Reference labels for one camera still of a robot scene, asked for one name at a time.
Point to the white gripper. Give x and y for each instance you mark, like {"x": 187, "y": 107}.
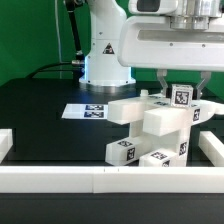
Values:
{"x": 150, "y": 42}

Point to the white tagged cube nut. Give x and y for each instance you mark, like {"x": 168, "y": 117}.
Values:
{"x": 181, "y": 95}

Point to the white chair seat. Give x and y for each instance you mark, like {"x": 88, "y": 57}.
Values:
{"x": 177, "y": 141}

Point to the white chair back frame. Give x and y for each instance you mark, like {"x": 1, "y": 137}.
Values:
{"x": 153, "y": 114}

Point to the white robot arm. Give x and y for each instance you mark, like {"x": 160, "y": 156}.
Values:
{"x": 103, "y": 70}

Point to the white right fence bar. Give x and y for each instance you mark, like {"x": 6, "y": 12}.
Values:
{"x": 212, "y": 147}

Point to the white fence bar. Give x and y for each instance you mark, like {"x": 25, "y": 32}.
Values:
{"x": 47, "y": 179}
{"x": 212, "y": 147}
{"x": 6, "y": 142}

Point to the white sheet with tags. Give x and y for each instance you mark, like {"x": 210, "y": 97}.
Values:
{"x": 85, "y": 111}

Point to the white left fence bar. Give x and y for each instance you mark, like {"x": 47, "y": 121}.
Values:
{"x": 6, "y": 142}

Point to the white front fence bar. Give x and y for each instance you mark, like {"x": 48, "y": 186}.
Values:
{"x": 47, "y": 179}

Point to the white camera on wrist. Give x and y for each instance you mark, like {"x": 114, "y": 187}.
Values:
{"x": 152, "y": 6}

